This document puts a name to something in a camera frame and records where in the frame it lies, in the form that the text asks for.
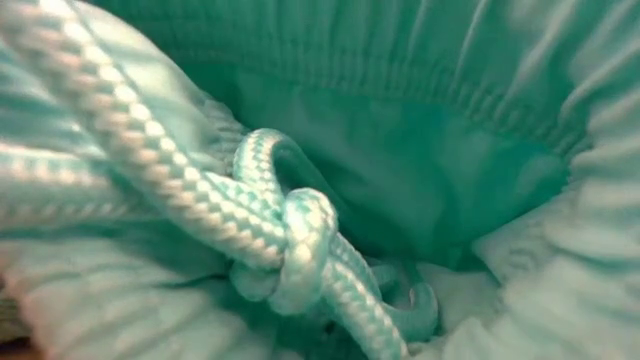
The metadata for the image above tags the teal drawstring garment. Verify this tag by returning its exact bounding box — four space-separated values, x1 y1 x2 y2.
0 0 640 360

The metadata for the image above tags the teal braided drawstring cord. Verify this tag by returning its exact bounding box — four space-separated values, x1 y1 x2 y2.
0 0 441 360

